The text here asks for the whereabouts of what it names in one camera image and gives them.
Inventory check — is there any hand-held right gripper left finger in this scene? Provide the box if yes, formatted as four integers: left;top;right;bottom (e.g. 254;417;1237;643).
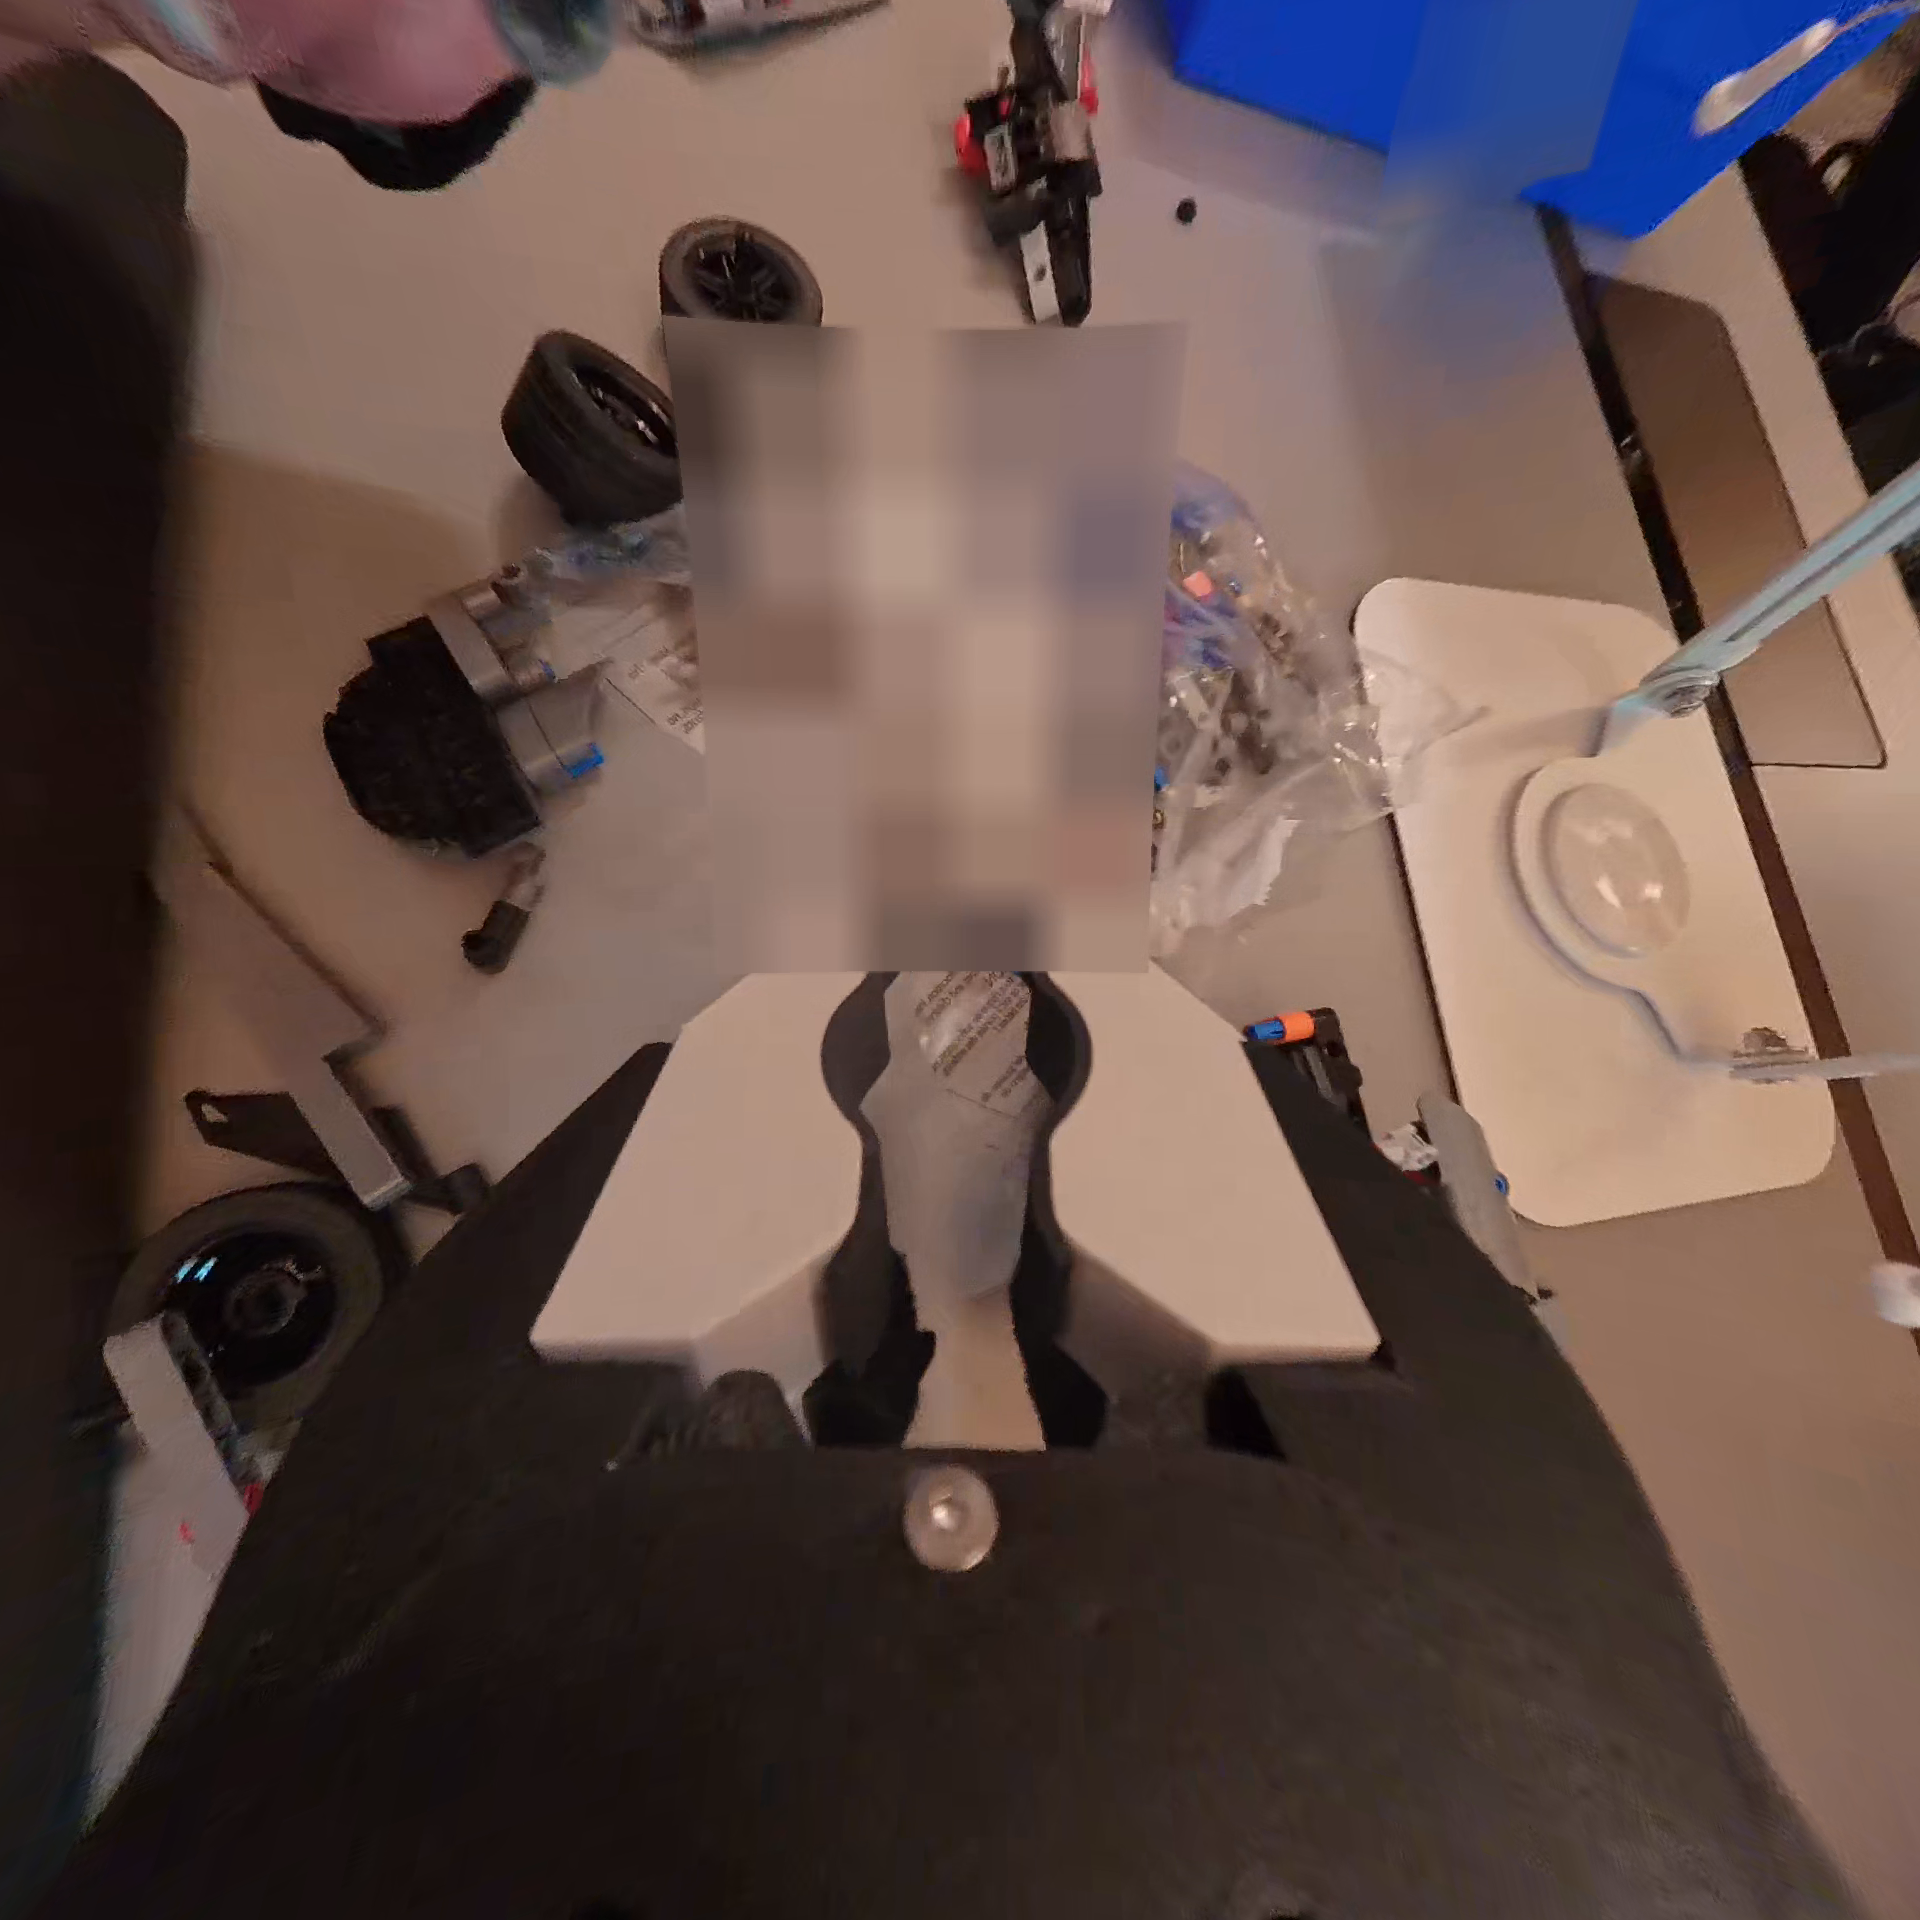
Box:
527;972;935;1450

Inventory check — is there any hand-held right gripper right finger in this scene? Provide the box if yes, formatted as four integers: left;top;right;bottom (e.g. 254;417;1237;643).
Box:
1017;972;1384;1450

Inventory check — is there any large toy brick car model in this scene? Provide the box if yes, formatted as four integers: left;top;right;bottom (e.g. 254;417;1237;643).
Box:
1239;1006;1567;1327

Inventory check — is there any clear bag with warning print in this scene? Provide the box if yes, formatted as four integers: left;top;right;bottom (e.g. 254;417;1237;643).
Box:
882;972;1057;1299

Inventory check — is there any small black toy tyre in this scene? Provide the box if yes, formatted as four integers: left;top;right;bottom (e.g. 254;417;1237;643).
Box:
498;327;688;531
655;214;827;327

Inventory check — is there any white book stand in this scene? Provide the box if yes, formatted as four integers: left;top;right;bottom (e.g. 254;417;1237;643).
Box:
1351;458;1920;1231

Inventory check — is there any flat brick assembly grey blade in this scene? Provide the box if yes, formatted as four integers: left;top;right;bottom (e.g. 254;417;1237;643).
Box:
618;0;889;57

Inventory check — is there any black toy brick connector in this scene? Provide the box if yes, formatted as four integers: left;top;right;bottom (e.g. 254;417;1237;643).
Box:
459;838;552;977

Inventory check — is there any large black toy wheel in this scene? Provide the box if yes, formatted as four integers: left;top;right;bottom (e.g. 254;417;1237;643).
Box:
107;1181;405;1434

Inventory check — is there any clear bag of brick pieces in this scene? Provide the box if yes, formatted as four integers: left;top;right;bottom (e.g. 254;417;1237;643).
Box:
1152;462;1490;963

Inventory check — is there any small bag of black pins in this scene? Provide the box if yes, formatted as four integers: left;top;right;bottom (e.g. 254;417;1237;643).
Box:
517;509;705;758

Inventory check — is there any small black red brick assembly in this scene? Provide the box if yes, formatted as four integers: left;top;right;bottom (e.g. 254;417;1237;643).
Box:
952;0;1105;331

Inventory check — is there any blue plastic bin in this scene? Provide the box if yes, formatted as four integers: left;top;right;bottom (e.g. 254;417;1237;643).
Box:
1168;0;1920;241

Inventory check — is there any black brick bracket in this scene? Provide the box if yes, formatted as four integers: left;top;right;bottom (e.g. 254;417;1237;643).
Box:
182;1042;493;1220

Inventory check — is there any dark desk cable hatch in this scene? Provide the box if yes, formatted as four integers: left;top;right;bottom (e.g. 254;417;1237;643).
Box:
1592;277;1893;771

